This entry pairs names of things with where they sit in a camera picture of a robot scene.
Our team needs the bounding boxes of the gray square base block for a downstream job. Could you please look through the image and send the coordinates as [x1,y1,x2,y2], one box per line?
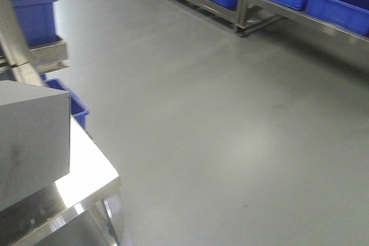
[1,81,71,210]

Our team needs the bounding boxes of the blue bin below table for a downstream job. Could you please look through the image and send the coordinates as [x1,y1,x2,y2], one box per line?
[40,74,89,129]

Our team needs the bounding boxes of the large blue bin right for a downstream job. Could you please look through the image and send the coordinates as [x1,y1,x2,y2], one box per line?
[12,0,59,46]

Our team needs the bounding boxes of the stainless steel rack frame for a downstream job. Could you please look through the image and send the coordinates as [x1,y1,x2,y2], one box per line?
[0,0,70,87]

